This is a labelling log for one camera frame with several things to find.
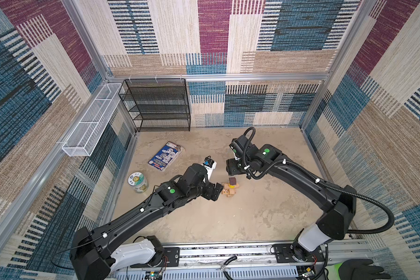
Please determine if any aluminium front rail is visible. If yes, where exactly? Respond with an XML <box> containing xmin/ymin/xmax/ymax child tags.
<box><xmin>76</xmin><ymin>239</ymin><xmax>375</xmax><ymax>280</ymax></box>

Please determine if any blue comic book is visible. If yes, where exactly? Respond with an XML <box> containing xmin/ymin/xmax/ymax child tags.
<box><xmin>148</xmin><ymin>142</ymin><xmax>184</xmax><ymax>172</ymax></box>

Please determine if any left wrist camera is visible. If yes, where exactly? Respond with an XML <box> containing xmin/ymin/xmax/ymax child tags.
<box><xmin>203</xmin><ymin>156</ymin><xmax>217</xmax><ymax>179</ymax></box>

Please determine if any dark brown house block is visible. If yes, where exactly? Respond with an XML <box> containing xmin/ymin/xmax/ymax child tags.
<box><xmin>229</xmin><ymin>177</ymin><xmax>237</xmax><ymax>186</ymax></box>

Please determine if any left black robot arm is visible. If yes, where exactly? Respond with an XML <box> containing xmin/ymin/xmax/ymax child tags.
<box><xmin>70</xmin><ymin>163</ymin><xmax>223</xmax><ymax>280</ymax></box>

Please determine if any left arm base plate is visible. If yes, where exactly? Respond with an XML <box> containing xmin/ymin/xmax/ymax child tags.
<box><xmin>158</xmin><ymin>247</ymin><xmax>180</xmax><ymax>268</ymax></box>

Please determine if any black green gloved hand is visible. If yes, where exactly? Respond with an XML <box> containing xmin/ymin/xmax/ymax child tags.
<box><xmin>325</xmin><ymin>259</ymin><xmax>392</xmax><ymax>280</ymax></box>

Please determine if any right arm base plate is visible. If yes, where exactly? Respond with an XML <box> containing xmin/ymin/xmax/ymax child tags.
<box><xmin>270</xmin><ymin>242</ymin><xmax>325</xmax><ymax>264</ymax></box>

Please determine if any black wire shelf rack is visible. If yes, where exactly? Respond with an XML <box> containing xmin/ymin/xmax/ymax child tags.
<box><xmin>119</xmin><ymin>78</ymin><xmax>191</xmax><ymax>133</ymax></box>

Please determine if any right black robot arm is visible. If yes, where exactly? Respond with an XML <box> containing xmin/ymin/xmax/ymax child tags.
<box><xmin>226</xmin><ymin>134</ymin><xmax>395</xmax><ymax>262</ymax></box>

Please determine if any white wire basket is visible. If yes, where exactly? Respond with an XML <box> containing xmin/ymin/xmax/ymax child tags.
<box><xmin>62</xmin><ymin>84</ymin><xmax>122</xmax><ymax>157</ymax></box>

